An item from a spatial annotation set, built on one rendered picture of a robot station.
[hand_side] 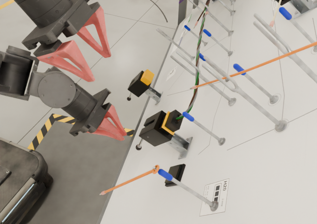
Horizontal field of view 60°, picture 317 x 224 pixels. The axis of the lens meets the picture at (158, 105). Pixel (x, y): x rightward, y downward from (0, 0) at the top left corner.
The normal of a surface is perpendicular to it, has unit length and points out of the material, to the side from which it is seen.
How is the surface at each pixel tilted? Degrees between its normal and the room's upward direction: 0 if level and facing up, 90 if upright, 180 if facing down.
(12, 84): 70
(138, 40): 0
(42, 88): 58
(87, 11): 63
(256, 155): 53
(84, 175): 0
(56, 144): 0
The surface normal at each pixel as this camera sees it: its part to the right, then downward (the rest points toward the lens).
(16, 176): 0.00, -0.70
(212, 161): -0.77, -0.56
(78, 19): 0.81, -0.05
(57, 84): 0.40, 0.16
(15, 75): 0.59, 0.22
